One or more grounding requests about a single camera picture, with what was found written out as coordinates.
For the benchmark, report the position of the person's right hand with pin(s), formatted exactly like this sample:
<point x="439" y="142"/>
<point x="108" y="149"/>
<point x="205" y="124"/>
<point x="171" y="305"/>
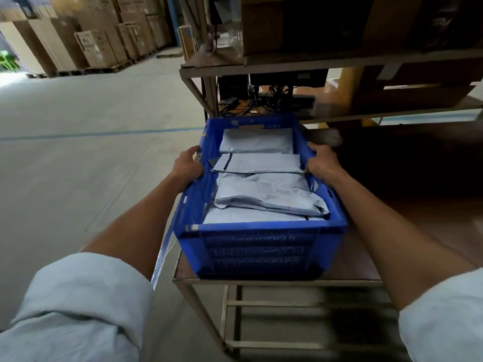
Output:
<point x="325" y="165"/>

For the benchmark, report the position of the person's left hand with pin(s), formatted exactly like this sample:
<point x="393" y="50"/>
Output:
<point x="188" y="165"/>

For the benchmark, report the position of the person's right thumb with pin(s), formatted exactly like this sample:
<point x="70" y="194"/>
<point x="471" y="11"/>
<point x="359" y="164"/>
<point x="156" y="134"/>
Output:
<point x="311" y="147"/>

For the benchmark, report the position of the person's left thumb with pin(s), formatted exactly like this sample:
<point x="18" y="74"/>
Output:
<point x="194" y="150"/>

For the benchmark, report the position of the blue plastic crate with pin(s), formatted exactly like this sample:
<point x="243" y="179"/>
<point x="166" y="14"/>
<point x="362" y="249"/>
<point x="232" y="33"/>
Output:
<point x="260" y="241"/>

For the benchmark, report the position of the person's right forearm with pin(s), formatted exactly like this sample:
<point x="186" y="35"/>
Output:
<point x="388" y="233"/>

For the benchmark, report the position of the person's left forearm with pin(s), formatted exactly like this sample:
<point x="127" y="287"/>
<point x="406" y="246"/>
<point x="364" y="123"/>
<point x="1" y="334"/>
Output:
<point x="136" y="231"/>

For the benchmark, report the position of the grey mailer bag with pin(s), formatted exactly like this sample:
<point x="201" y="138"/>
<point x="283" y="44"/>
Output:
<point x="271" y="196"/>
<point x="260" y="163"/>
<point x="257" y="140"/>
<point x="226" y="217"/>

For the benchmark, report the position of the black monitor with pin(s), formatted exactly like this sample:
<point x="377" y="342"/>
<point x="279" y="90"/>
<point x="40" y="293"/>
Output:
<point x="288" y="79"/>

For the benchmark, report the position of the metal storage shelf rack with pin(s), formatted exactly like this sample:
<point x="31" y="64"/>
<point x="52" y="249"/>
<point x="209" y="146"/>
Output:
<point x="302" y="64"/>

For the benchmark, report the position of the upright cardboard box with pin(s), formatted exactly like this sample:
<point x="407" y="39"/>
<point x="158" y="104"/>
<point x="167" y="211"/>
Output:
<point x="187" y="43"/>

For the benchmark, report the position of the flat brown cardboard box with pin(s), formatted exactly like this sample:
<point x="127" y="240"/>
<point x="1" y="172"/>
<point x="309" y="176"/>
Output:
<point x="407" y="96"/>

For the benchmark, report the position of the wooden pallets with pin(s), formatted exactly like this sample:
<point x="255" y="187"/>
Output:
<point x="90" y="69"/>

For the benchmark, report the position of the stack of cardboard boxes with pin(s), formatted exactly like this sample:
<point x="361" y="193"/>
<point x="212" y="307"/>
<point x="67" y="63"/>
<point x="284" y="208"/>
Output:
<point x="86" y="30"/>

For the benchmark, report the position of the light blue left sleeve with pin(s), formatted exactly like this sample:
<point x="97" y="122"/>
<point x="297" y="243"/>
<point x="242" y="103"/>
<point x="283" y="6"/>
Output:
<point x="71" y="309"/>

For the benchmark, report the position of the light blue sleeve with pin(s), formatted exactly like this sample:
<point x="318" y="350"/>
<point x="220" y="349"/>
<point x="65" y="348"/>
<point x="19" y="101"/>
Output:
<point x="71" y="309"/>
<point x="445" y="320"/>

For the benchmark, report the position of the green plant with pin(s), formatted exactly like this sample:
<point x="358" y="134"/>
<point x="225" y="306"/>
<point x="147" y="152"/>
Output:
<point x="8" y="62"/>

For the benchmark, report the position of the light blue right sleeve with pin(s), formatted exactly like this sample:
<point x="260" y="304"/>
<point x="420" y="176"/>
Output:
<point x="445" y="320"/>

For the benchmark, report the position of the metal frame work table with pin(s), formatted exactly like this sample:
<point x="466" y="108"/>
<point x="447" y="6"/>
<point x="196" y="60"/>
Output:
<point x="339" y="267"/>

